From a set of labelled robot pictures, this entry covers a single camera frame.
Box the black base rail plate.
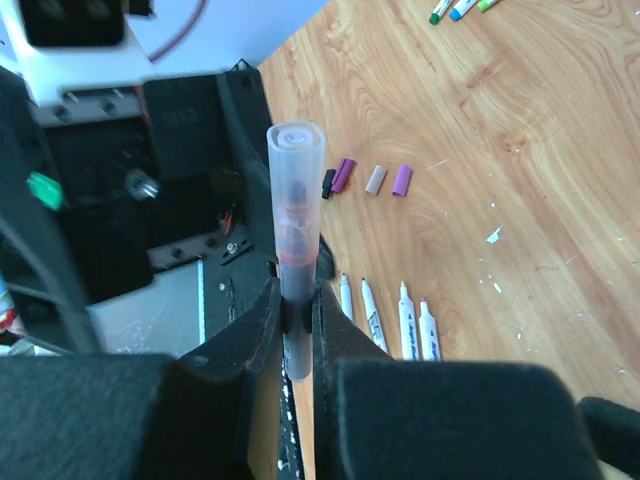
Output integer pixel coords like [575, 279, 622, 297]
[203, 240, 305, 479]

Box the peach cap marker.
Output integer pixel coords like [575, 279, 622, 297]
[398, 281, 420, 360]

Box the purple pen cap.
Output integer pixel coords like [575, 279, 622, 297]
[331, 158, 356, 193]

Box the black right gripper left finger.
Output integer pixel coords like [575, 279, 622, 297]
[1, 280, 282, 479]

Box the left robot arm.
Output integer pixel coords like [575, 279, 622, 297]
[1, 1, 275, 354]

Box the purple cap marker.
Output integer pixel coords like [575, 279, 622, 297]
[361, 278, 389, 354]

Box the light green cap marker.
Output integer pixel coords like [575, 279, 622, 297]
[477, 0, 500, 12]

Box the black marker without cap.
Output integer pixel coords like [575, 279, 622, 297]
[340, 273, 354, 322]

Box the black pen cap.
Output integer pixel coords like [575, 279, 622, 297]
[321, 169, 336, 200]

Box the pink cap marker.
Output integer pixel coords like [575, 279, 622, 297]
[418, 297, 442, 361]

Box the grey marker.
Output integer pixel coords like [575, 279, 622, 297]
[266, 120, 326, 382]

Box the teal cap marker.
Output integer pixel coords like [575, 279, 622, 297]
[449, 0, 478, 22]

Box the peach pen cap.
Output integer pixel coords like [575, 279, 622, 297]
[365, 165, 387, 196]

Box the pink pen cap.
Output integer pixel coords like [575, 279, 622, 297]
[392, 164, 413, 197]

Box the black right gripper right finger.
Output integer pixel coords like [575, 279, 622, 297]
[312, 286, 602, 479]

